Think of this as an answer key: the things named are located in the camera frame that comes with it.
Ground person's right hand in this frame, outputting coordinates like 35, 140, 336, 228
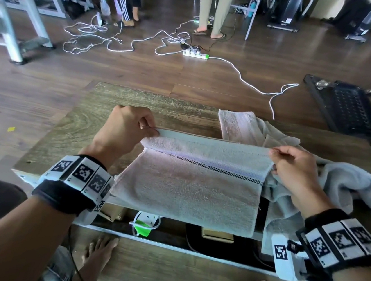
260, 143, 342, 222

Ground person's left hand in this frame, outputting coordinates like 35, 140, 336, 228
79, 100, 163, 176

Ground heap of grey towels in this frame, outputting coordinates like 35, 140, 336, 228
200, 107, 371, 269

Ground grey towel striped border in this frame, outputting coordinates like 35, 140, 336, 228
106, 122, 278, 241

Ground person's left forearm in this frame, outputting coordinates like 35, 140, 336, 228
0, 189, 79, 281

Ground cardboard box with label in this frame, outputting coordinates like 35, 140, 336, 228
97, 201, 129, 224

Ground black perforated platform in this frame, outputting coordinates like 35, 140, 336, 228
295, 71, 371, 151

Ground silver metal part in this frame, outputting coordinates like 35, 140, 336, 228
315, 78, 331, 92

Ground white green socket adapter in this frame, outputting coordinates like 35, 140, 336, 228
128, 210, 163, 240

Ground plain cardboard box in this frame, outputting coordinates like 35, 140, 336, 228
200, 227, 236, 244

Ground black power adapter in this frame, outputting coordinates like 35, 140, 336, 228
179, 41, 202, 53

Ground low wooden table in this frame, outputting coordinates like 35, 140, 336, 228
1, 169, 347, 281

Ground white folding table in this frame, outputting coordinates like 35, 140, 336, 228
225, 0, 264, 42

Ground black elliptical trainer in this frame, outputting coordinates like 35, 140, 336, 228
266, 0, 304, 34

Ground black gym equipment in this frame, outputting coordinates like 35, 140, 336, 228
331, 0, 371, 44

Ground blue water bottle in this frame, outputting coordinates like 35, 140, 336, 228
247, 0, 258, 19

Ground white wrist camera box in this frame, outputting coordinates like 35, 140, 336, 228
74, 196, 107, 229
266, 232, 313, 281

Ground long white cable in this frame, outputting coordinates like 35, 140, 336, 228
201, 56, 302, 123

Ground tangled white cable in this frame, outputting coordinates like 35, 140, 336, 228
153, 14, 196, 61

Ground looped white cable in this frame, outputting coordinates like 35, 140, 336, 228
60, 17, 161, 66

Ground black camera cable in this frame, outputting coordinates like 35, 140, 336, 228
61, 225, 101, 281

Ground thin black cable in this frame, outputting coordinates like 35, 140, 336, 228
200, 0, 241, 56

